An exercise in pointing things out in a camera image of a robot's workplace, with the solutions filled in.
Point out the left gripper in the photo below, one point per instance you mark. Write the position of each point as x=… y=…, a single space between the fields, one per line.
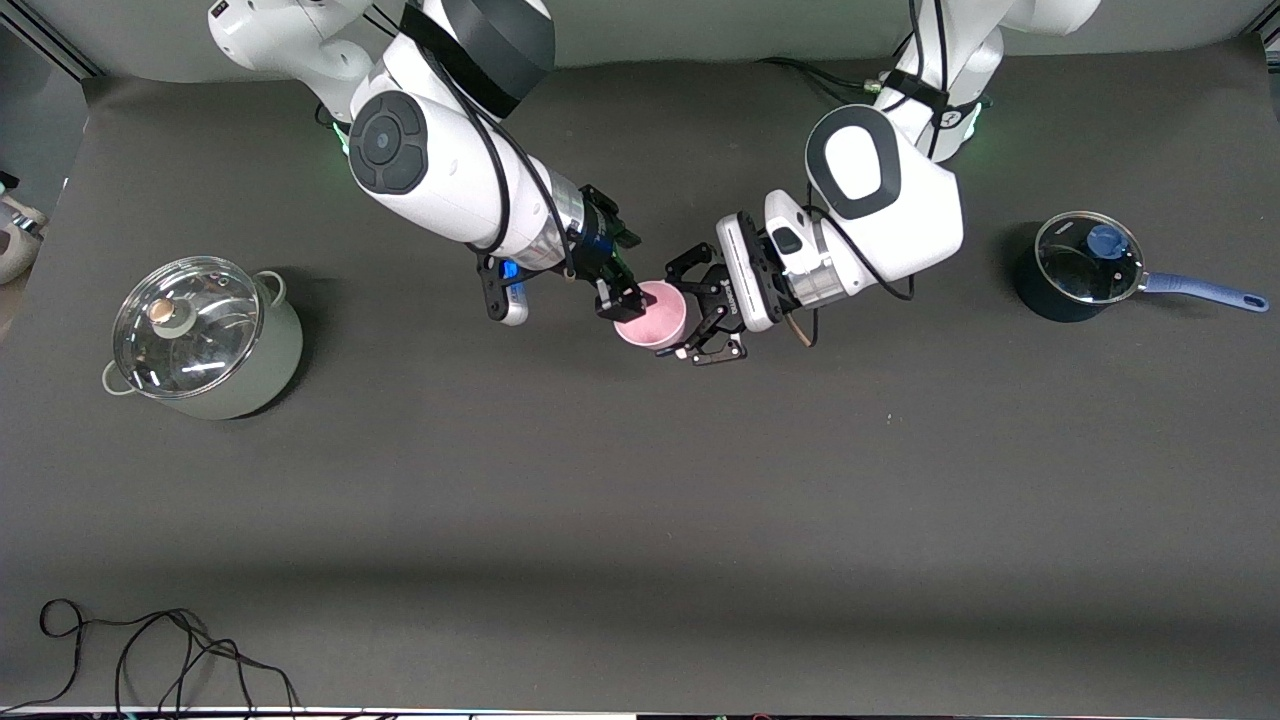
x=712 y=297

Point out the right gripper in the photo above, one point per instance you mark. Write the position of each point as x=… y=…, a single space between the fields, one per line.
x=600 y=243

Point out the pink plastic cup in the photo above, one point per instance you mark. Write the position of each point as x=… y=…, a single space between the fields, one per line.
x=655 y=315

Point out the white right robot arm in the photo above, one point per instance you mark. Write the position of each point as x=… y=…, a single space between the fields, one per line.
x=440 y=170

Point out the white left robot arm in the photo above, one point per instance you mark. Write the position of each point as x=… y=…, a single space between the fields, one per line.
x=900 y=220

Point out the dark grey table mat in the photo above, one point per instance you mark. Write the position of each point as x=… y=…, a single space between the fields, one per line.
x=640 y=500

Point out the dark blue saucepan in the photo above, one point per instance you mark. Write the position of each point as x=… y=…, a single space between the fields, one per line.
x=1040 y=295

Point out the glass lid blue knob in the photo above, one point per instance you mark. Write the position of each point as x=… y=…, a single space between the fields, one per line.
x=1060 y=255

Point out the pale green cooking pot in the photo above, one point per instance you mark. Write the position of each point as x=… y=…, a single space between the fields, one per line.
x=270 y=370

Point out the glass pot lid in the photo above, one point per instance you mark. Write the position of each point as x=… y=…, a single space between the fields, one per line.
x=200 y=350

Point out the beige rounded object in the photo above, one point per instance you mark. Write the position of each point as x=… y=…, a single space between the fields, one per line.
x=15 y=245

